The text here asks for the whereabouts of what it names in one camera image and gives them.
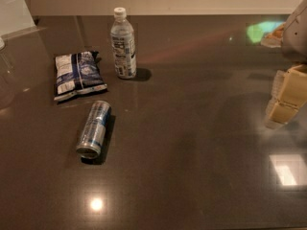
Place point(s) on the silver blue redbull can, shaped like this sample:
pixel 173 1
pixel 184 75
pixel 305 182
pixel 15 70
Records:
pixel 94 131

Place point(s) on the clear glass at left edge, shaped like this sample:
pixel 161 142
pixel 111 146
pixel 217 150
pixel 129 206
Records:
pixel 7 92

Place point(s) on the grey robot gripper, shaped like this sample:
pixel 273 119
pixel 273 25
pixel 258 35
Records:
pixel 295 37

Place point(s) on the clear plastic water bottle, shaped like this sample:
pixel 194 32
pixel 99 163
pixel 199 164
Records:
pixel 123 45

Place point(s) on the blue white snack bag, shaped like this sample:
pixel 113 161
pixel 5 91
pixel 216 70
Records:
pixel 77 75

